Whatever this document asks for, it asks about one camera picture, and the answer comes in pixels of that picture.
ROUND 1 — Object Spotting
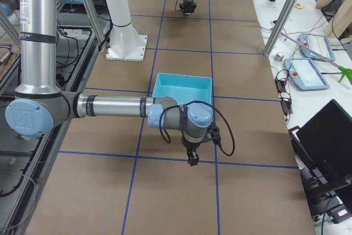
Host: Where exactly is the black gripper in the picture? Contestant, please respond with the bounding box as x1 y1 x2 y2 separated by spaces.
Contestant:
181 124 221 166
179 0 197 13

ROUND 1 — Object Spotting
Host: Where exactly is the near teach pendant tablet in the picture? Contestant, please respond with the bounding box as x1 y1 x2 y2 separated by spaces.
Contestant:
284 58 329 91

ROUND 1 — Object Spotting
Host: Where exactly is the teach pendant tablet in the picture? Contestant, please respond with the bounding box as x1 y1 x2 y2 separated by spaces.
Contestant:
284 58 329 91
299 33 335 62

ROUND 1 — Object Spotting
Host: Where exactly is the green tipped grabber stick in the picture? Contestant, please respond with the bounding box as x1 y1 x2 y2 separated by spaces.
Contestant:
281 33 352 84

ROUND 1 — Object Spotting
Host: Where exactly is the black laptop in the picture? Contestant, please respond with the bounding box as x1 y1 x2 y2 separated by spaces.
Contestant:
288 99 352 192

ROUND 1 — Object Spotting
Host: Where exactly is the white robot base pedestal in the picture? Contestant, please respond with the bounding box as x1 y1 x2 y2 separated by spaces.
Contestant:
106 0 148 62

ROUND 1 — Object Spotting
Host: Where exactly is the light blue plastic bin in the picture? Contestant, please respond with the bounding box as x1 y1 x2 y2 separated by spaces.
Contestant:
151 72 213 122

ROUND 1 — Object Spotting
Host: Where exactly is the far teach pendant tablet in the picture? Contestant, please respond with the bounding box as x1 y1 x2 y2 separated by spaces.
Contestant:
299 33 335 62

